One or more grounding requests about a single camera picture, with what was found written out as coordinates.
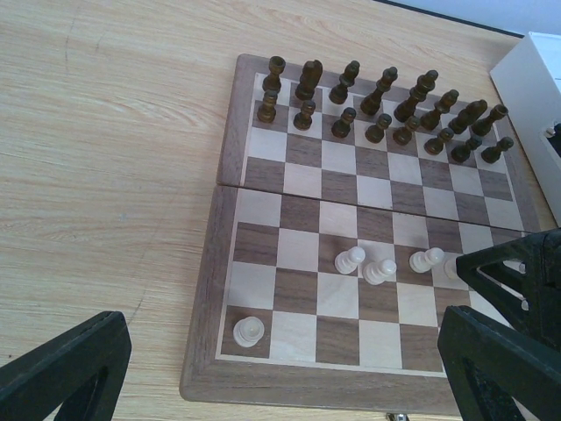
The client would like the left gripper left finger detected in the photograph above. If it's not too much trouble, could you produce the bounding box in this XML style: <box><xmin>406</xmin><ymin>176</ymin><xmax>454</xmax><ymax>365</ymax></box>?
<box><xmin>1</xmin><ymin>311</ymin><xmax>131</xmax><ymax>420</ymax></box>

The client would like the dark bishop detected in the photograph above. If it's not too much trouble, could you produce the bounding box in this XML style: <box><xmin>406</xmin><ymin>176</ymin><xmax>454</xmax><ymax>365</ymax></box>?
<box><xmin>420</xmin><ymin>89</ymin><xmax>459</xmax><ymax>131</ymax></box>
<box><xmin>329</xmin><ymin>61</ymin><xmax>360</xmax><ymax>104</ymax></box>

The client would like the white rook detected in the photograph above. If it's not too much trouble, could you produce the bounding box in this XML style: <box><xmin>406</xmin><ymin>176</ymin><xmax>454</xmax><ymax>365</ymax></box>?
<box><xmin>232</xmin><ymin>316</ymin><xmax>265</xmax><ymax>348</ymax></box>

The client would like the dark king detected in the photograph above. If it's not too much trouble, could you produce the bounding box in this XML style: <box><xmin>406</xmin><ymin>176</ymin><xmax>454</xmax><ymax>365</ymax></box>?
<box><xmin>394</xmin><ymin>69</ymin><xmax>439</xmax><ymax>123</ymax></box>

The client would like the dark rook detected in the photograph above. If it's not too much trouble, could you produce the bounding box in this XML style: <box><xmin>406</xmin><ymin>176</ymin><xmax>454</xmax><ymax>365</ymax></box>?
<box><xmin>262</xmin><ymin>55</ymin><xmax>286</xmax><ymax>93</ymax></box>
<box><xmin>471</xmin><ymin>104</ymin><xmax>508</xmax><ymax>137</ymax></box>

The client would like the dark knight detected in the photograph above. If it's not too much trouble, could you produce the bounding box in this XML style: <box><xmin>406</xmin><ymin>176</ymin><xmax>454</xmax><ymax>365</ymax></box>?
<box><xmin>295</xmin><ymin>60</ymin><xmax>323</xmax><ymax>101</ymax></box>
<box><xmin>448</xmin><ymin>99</ymin><xmax>487</xmax><ymax>134</ymax></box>

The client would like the wooden chess board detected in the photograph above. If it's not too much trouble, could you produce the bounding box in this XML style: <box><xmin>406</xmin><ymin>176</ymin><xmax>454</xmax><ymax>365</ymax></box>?
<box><xmin>180</xmin><ymin>54</ymin><xmax>540</xmax><ymax>416</ymax></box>

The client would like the white cardboard box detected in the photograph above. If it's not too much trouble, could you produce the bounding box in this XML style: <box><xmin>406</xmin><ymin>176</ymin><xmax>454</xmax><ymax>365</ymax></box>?
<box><xmin>490</xmin><ymin>32</ymin><xmax>560</xmax><ymax>222</ymax></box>

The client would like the dark queen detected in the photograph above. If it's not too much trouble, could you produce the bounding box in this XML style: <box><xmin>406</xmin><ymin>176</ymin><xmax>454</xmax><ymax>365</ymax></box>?
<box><xmin>360</xmin><ymin>67</ymin><xmax>398</xmax><ymax>116</ymax></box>

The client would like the dark pawn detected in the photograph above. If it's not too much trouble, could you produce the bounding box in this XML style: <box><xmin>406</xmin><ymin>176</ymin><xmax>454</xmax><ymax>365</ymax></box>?
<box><xmin>331</xmin><ymin>107</ymin><xmax>356</xmax><ymax>139</ymax></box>
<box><xmin>365</xmin><ymin>113</ymin><xmax>392</xmax><ymax>144</ymax></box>
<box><xmin>451</xmin><ymin>135</ymin><xmax>482</xmax><ymax>163</ymax></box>
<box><xmin>393</xmin><ymin>116</ymin><xmax>420</xmax><ymax>146</ymax></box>
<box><xmin>481</xmin><ymin>136</ymin><xmax>514</xmax><ymax>164</ymax></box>
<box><xmin>293</xmin><ymin>99</ymin><xmax>316</xmax><ymax>131</ymax></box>
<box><xmin>423</xmin><ymin>127</ymin><xmax>454</xmax><ymax>155</ymax></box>
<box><xmin>257</xmin><ymin>89</ymin><xmax>278</xmax><ymax>123</ymax></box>

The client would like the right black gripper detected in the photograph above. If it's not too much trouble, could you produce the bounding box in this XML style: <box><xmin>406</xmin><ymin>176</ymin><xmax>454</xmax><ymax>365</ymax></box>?
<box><xmin>456</xmin><ymin>228</ymin><xmax>560</xmax><ymax>351</ymax></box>

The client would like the white pawn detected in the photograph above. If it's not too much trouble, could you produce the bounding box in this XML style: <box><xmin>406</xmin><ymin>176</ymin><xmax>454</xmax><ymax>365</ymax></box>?
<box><xmin>409</xmin><ymin>247</ymin><xmax>444</xmax><ymax>274</ymax></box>
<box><xmin>362</xmin><ymin>259</ymin><xmax>397</xmax><ymax>285</ymax></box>
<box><xmin>443</xmin><ymin>257</ymin><xmax>460</xmax><ymax>280</ymax></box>
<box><xmin>334</xmin><ymin>246</ymin><xmax>366</xmax><ymax>275</ymax></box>

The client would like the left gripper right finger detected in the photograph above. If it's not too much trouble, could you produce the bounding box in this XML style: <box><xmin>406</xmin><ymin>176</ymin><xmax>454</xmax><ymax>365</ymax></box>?
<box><xmin>437</xmin><ymin>306</ymin><xmax>560</xmax><ymax>420</ymax></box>

